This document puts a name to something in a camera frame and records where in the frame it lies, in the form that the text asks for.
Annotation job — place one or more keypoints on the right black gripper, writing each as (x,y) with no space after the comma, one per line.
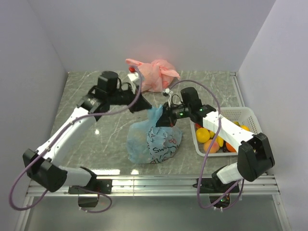
(167,119)

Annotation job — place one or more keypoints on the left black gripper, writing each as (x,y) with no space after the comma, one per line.
(140,104)

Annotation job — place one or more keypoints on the blue plastic bag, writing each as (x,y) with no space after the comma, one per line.
(149,144)

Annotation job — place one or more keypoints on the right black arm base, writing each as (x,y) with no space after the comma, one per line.
(211,186)

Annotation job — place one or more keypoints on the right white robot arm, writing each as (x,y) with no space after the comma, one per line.
(254,157)

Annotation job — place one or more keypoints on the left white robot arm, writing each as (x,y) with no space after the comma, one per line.
(44,164)

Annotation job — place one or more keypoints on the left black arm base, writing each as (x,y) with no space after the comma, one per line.
(88,196)

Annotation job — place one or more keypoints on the red fake apple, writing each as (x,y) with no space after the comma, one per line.
(197,126)

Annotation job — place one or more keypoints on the pink tied plastic bag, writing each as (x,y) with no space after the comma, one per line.
(158,74)

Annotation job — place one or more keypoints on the yellow fake orange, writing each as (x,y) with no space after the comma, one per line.
(202,135)

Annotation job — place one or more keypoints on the fake peach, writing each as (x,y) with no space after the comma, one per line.
(212,149)

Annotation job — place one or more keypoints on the yellow fake banana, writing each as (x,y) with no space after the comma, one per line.
(219,140)

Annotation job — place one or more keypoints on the small yellow fake fruit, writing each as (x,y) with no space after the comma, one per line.
(242,126)

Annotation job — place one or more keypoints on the white plastic basket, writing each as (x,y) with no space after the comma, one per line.
(244,115)

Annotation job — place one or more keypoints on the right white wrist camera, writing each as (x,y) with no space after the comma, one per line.
(168,93)

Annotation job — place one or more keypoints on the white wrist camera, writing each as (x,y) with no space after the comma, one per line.
(134,77)
(168,93)

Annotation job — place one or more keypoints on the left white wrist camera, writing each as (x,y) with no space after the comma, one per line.
(134,77)

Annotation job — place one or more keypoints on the aluminium rail frame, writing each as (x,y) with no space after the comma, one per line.
(159,203)

